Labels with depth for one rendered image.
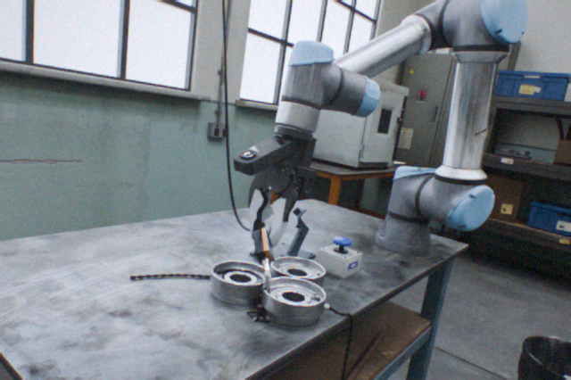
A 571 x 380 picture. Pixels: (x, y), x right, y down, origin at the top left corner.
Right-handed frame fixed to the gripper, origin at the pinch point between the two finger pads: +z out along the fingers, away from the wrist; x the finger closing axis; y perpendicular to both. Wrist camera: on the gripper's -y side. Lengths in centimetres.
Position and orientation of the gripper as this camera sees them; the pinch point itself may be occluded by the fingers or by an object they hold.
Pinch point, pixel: (261, 235)
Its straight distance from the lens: 76.4
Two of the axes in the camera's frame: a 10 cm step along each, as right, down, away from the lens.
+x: -7.7, -2.4, 6.0
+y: 6.0, 0.6, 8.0
